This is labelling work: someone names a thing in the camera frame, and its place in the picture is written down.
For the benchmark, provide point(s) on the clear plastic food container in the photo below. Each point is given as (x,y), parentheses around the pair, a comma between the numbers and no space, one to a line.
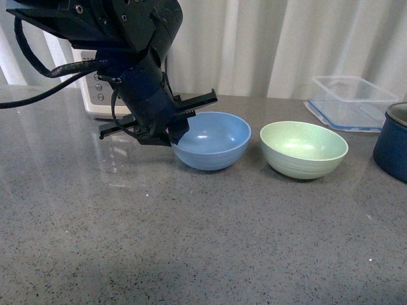
(351,90)

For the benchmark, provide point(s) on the clear lid with blue seal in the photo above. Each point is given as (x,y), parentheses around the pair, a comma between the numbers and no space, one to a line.
(367,117)

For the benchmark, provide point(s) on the white curtain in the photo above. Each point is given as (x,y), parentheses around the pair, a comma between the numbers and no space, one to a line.
(275,48)

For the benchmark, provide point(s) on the blue plastic bowl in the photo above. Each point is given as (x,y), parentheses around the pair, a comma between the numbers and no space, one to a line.
(214,141)

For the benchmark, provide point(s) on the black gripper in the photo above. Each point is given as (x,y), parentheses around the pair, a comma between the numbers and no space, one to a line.
(157,116)

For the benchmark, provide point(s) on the green plastic bowl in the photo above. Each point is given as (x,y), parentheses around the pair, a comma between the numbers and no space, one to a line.
(302,150)

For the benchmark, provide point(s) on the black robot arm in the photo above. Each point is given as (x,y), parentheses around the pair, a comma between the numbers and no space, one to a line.
(131,40)

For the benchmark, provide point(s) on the dark blue cooking pot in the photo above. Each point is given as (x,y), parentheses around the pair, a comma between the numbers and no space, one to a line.
(390,149)

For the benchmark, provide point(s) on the cream two-slot toaster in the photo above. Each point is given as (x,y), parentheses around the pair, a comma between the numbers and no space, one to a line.
(97,93)

